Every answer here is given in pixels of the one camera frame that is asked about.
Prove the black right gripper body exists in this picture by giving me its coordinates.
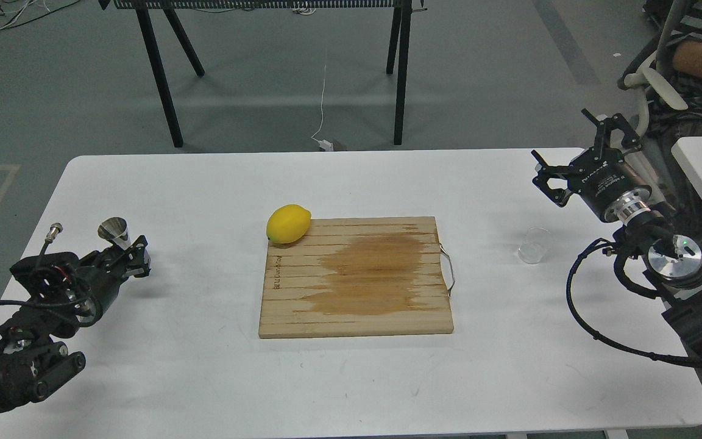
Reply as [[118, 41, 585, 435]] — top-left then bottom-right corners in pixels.
[[567, 148, 662, 223]]

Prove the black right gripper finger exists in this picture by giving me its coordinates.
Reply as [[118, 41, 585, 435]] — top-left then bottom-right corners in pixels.
[[531, 149, 578, 208], [581, 109, 643, 159]]

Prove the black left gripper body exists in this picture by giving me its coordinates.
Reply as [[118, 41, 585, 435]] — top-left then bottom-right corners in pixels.
[[9, 250, 129, 327]]

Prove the steel double jigger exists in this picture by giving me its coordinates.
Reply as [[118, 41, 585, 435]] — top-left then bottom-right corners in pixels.
[[97, 216, 132, 251]]

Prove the small clear glass cup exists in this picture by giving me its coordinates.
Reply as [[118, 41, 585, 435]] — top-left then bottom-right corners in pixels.
[[517, 227, 552, 265]]

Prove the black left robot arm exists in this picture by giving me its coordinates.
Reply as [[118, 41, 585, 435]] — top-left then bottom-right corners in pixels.
[[0, 217, 151, 413]]

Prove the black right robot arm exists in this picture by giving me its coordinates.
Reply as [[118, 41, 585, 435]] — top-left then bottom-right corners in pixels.
[[532, 109, 702, 369]]

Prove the white office chair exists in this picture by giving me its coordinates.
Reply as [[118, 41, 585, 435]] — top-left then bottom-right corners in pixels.
[[617, 1, 694, 136]]

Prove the yellow lemon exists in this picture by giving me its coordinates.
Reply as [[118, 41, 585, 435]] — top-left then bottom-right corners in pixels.
[[266, 204, 311, 244]]

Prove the wooden cutting board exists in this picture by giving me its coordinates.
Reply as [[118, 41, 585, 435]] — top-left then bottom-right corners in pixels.
[[258, 216, 454, 339]]

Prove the black metal frame table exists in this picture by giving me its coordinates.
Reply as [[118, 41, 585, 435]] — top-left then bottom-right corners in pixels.
[[99, 0, 428, 149]]

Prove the white cable with plug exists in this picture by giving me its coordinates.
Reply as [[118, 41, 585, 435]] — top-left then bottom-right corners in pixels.
[[311, 48, 335, 152]]

